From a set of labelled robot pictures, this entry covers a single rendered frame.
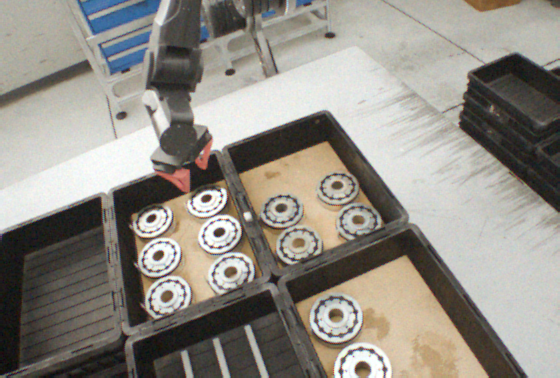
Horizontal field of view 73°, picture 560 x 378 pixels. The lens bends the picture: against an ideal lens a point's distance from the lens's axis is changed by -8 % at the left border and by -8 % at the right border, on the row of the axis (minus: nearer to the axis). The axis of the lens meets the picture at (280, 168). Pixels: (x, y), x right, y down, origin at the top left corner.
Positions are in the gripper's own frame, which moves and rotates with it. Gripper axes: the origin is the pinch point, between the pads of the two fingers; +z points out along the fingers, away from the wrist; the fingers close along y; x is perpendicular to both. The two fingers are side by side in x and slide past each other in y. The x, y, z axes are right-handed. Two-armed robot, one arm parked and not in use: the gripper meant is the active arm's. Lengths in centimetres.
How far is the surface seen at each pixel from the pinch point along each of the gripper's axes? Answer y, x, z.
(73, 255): -16.1, 36.0, 24.1
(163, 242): -5.7, 12.5, 20.8
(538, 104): 117, -77, 56
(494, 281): 17, -61, 37
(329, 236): 9.8, -22.6, 23.6
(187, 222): 2.7, 11.9, 23.7
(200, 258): -5.1, 3.4, 23.8
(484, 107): 109, -55, 56
